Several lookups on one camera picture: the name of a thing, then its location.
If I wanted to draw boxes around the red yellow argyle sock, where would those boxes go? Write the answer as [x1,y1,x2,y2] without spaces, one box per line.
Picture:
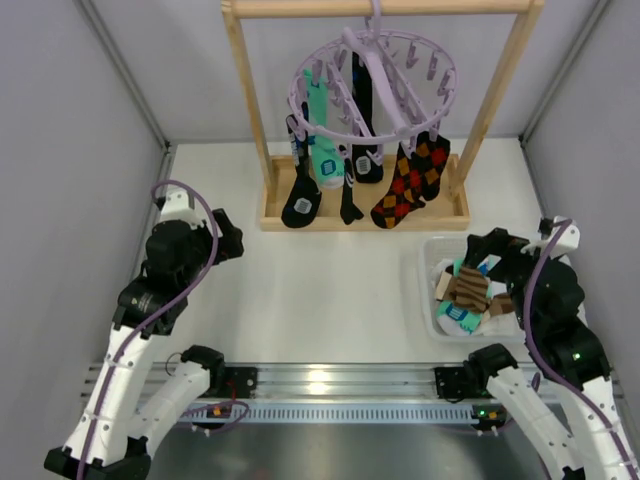
[370,146,426,229]

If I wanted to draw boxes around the black sock grey patch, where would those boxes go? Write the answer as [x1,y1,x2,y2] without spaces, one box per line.
[281,114,322,229]

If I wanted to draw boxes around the mint green white sock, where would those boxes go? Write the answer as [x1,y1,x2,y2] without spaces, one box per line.
[304,69,344,190]

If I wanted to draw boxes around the thin black sock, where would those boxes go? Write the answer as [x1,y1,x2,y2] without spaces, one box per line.
[339,145,364,225]

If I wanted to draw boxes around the black sock blue accents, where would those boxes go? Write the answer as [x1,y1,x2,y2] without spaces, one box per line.
[350,51,385,185]

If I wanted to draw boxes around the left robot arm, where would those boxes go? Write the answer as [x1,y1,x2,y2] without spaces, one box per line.
[44,208,244,479]

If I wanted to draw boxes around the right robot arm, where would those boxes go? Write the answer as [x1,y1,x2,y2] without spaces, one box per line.
[463,219,639,479]

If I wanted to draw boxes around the wooden hanger rack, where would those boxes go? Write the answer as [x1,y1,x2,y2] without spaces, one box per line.
[221,1,543,232]

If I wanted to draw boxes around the purple round clip hanger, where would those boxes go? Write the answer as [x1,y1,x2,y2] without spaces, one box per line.
[287,1,459,155]

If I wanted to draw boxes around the brown striped sock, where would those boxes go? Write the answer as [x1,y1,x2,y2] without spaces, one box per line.
[444,266,490,314]

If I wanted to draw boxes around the mint white sock in basket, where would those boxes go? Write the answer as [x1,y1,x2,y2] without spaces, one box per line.
[436,301,482,336]

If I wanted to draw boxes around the white plastic basket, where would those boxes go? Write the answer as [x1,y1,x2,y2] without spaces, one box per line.
[418,235,525,345]

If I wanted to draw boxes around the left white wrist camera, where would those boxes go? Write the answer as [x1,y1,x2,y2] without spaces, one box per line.
[157,187,205,229]

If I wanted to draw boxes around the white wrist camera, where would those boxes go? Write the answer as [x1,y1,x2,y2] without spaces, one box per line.
[157,187,205,229]
[521,216,580,259]

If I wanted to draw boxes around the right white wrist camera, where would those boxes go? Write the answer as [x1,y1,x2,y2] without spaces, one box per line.
[521,216,580,259]

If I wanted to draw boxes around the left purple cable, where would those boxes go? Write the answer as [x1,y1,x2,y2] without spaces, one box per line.
[74,179,251,480]

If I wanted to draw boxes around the aluminium mounting rail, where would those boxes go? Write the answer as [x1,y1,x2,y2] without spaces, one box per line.
[109,362,506,431]

